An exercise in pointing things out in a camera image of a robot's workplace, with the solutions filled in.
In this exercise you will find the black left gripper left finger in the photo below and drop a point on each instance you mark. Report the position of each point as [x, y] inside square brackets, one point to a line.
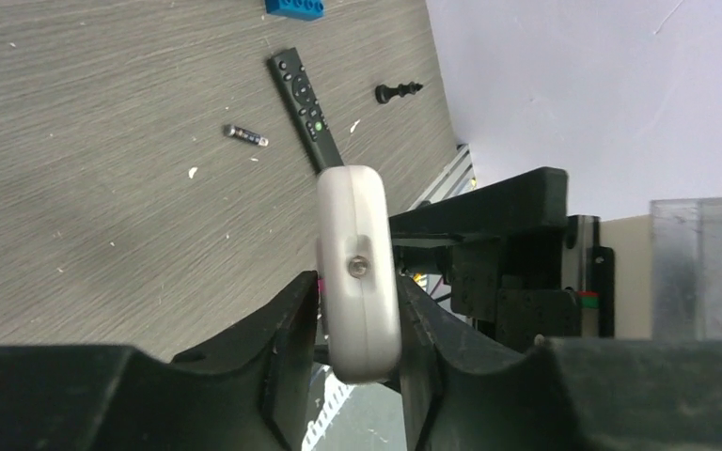
[243, 389]

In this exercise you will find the black remote control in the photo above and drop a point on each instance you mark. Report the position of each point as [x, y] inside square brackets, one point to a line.
[297, 93]

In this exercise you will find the blue flat brick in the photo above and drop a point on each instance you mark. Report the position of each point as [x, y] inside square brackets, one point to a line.
[303, 10]

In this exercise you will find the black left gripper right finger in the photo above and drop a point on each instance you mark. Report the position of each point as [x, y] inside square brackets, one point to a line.
[462, 391]

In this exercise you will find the red and white remote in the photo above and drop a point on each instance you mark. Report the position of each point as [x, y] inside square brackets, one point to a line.
[359, 297]

